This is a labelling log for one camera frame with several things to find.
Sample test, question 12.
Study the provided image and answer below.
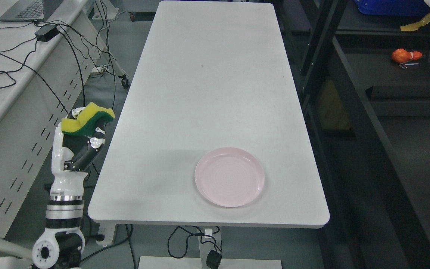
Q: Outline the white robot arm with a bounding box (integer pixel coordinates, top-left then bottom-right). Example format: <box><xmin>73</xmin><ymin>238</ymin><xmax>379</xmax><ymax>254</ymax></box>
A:
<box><xmin>0</xmin><ymin>197</ymin><xmax>85</xmax><ymax>269</ymax></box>

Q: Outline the orange plastic toy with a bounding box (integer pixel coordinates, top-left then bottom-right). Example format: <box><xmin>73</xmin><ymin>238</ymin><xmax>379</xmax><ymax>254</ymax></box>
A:
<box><xmin>391</xmin><ymin>48</ymin><xmax>423</xmax><ymax>64</ymax></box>

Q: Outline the green yellow sponge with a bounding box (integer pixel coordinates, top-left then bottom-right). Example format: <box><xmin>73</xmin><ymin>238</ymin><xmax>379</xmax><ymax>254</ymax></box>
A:
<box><xmin>61</xmin><ymin>102</ymin><xmax>115</xmax><ymax>136</ymax></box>

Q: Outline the grey laptop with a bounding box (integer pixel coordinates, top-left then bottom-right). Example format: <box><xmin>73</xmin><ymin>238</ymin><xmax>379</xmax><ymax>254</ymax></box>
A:
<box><xmin>0</xmin><ymin>0</ymin><xmax>63</xmax><ymax>22</ymax></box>

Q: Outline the pink round plate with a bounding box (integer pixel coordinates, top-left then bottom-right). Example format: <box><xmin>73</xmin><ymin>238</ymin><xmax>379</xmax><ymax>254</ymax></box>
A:
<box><xmin>194</xmin><ymin>148</ymin><xmax>265</xmax><ymax>208</ymax></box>

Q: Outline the yellow tape strip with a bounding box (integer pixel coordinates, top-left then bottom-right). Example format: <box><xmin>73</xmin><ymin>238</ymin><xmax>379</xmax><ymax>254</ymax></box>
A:
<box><xmin>400</xmin><ymin>12</ymin><xmax>430</xmax><ymax>32</ymax></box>

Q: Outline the black metal shelf rack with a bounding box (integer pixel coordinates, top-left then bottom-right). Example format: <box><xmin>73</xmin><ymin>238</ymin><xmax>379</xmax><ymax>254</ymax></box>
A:
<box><xmin>274</xmin><ymin>0</ymin><xmax>430</xmax><ymax>269</ymax></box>

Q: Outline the white table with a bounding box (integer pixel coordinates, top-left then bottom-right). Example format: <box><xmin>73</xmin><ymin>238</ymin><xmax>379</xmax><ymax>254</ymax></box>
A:
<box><xmin>88</xmin><ymin>1</ymin><xmax>330</xmax><ymax>228</ymax></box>

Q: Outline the blue plastic bin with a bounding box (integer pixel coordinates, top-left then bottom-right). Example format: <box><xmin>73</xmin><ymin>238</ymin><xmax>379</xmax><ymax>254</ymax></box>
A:
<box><xmin>354</xmin><ymin>0</ymin><xmax>430</xmax><ymax>17</ymax></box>

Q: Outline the white side desk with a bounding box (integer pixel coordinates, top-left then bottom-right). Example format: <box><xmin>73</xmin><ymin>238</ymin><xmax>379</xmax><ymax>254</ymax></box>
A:
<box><xmin>0</xmin><ymin>0</ymin><xmax>98</xmax><ymax>238</ymax></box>

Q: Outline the white power strip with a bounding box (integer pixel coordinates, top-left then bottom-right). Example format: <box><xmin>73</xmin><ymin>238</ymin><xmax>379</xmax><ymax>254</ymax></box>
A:
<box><xmin>89</xmin><ymin>66</ymin><xmax>108</xmax><ymax>78</ymax></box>

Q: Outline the black power adapter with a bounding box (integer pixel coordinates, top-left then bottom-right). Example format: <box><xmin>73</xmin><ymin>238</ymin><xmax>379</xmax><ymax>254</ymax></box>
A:
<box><xmin>34</xmin><ymin>24</ymin><xmax>60</xmax><ymax>42</ymax></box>

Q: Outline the black cable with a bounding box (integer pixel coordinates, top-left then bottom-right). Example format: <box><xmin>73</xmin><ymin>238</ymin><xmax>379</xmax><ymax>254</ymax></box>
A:
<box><xmin>0</xmin><ymin>41</ymin><xmax>70</xmax><ymax>112</ymax></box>

